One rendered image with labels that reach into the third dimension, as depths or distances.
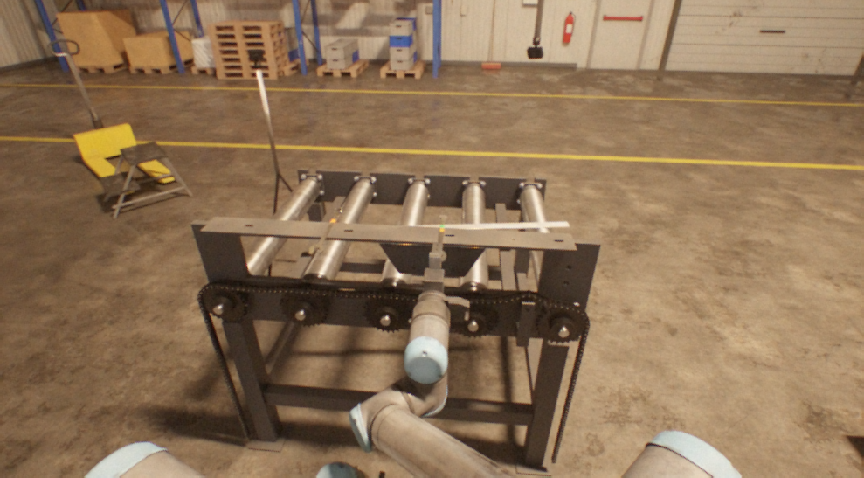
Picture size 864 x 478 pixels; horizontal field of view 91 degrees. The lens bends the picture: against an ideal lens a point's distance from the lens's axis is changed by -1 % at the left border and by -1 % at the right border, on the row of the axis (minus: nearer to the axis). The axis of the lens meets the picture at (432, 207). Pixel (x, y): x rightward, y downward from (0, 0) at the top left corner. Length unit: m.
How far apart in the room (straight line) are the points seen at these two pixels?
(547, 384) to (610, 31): 9.36
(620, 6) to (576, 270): 9.37
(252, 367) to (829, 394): 2.83
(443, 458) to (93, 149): 5.61
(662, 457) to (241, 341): 1.52
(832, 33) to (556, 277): 11.46
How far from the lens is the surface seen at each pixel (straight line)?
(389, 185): 2.36
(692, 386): 2.77
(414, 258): 1.44
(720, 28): 11.40
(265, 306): 1.72
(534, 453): 2.14
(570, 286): 1.50
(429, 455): 0.80
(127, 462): 0.69
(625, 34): 10.69
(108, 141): 6.05
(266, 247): 1.89
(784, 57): 12.22
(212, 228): 1.55
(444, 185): 2.32
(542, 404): 1.88
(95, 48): 11.85
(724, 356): 3.03
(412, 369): 0.96
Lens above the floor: 1.89
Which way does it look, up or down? 29 degrees down
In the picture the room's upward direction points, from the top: straight up
